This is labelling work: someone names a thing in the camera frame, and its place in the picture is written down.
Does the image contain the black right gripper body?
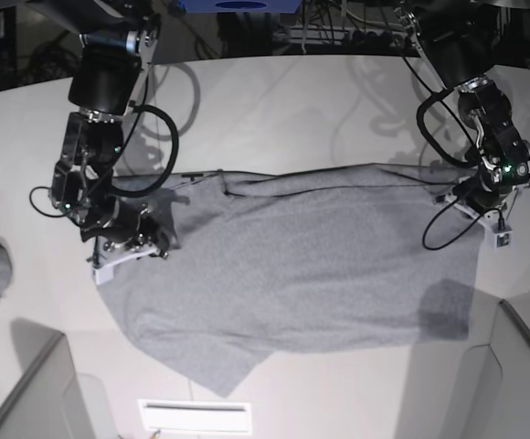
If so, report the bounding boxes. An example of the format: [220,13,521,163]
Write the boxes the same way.
[79,198,170,256]

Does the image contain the white slotted tray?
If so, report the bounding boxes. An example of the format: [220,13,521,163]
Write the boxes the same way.
[138,399,253,435]

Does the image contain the grey partition right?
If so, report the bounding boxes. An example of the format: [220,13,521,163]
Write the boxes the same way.
[450,301,530,438]

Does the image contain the grey T-shirt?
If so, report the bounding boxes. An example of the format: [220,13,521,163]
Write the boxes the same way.
[98,165,483,397]

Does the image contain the blue box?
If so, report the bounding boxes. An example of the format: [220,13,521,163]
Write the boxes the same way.
[176,0,302,14]

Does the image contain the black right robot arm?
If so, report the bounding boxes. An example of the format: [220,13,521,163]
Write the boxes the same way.
[28,1,179,257]

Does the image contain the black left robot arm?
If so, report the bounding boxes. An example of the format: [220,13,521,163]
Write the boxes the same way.
[394,1,530,214]

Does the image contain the grey partition left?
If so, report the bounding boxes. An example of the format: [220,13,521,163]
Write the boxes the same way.
[0,331,118,438]

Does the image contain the grey partition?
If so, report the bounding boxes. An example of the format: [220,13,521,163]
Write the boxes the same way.
[0,331,118,438]
[450,301,530,438]

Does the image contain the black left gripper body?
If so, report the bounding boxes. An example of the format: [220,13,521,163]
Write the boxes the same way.
[456,177,514,218]

